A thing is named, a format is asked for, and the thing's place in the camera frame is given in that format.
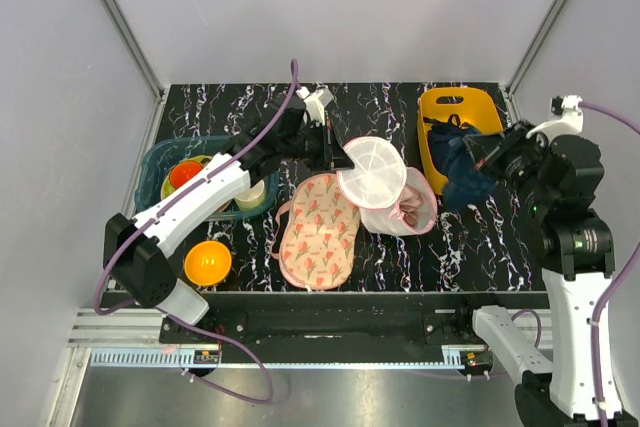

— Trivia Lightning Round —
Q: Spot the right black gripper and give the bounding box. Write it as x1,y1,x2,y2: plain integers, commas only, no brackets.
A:
463,117,552,210

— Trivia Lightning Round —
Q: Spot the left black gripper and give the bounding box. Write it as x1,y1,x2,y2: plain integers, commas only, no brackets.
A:
280,119,355,172

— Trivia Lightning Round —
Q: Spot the dark blue lace bra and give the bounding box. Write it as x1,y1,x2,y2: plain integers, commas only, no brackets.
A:
427,126,497,212

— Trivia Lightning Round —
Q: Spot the white mesh laundry bag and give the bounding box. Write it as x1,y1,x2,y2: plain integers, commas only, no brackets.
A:
337,136,438,237

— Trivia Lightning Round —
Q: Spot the pink satin bra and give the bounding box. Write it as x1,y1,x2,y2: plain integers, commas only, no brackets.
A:
392,185,428,229

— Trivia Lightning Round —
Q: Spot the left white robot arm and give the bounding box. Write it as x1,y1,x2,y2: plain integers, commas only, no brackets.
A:
102,87,354,343

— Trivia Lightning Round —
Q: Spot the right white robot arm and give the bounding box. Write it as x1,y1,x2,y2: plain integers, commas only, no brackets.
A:
453,122,639,426

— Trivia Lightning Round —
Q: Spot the navy blue bra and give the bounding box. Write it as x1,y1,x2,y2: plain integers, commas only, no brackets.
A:
422,114,472,135

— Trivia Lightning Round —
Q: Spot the yellow plastic basket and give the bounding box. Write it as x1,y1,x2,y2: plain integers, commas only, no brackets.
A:
417,87,503,195

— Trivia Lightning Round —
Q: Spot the orange plastic cup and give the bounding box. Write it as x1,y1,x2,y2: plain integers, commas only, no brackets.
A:
169,160,203,189

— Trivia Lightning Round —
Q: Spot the orange plastic bowl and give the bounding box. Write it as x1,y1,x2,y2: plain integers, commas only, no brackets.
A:
184,240,232,287

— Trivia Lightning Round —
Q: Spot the teal transparent plastic bin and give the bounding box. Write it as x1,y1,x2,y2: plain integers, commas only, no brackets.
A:
134,135,280,222

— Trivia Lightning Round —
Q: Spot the green dotted plate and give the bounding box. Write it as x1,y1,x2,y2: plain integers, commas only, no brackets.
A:
160,155,212,200

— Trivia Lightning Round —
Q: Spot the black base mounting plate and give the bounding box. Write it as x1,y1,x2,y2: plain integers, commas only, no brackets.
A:
158,289,551,366

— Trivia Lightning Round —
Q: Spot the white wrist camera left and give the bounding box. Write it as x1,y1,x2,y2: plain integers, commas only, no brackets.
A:
296,87,334,125

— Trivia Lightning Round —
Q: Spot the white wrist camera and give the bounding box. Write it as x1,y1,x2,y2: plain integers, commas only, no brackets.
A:
526,95,584,143
296,87,334,125

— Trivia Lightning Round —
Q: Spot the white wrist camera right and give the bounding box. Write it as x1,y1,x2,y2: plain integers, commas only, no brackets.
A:
526,95,584,143

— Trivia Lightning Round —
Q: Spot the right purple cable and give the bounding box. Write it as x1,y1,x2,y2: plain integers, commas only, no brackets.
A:
409,100,640,427

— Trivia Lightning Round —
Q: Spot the purple cable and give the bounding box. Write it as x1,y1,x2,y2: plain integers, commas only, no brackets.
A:
409,100,640,427
93,57,301,404

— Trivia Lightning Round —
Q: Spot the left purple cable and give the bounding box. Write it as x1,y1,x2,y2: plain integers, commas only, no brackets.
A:
93,57,301,404

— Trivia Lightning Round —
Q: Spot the aluminium frame rail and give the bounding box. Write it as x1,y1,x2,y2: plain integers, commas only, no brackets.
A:
74,0,169,103

